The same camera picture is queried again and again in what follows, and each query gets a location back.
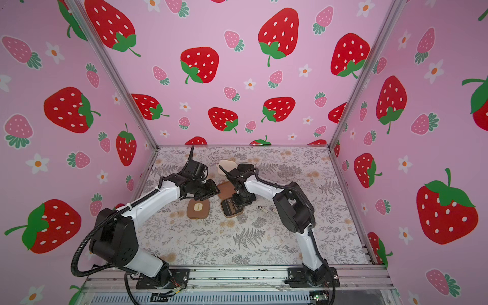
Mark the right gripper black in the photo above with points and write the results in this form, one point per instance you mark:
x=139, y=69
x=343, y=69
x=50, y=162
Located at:
x=241, y=196

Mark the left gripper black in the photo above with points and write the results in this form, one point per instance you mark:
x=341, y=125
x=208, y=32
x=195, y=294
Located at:
x=212, y=190

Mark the tan brown case lid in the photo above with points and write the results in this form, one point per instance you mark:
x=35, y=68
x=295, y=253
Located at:
x=198, y=209

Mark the cream case lid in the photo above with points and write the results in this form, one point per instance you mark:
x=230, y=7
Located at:
x=225, y=166

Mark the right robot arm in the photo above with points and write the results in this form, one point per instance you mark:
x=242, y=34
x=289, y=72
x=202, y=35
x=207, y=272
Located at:
x=296, y=214

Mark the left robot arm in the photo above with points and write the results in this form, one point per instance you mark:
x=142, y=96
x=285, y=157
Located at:
x=114, y=236

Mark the small silver nail tool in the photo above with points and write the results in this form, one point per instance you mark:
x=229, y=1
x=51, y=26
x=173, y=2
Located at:
x=263, y=209

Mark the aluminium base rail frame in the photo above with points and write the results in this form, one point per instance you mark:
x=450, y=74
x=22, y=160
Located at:
x=350, y=284

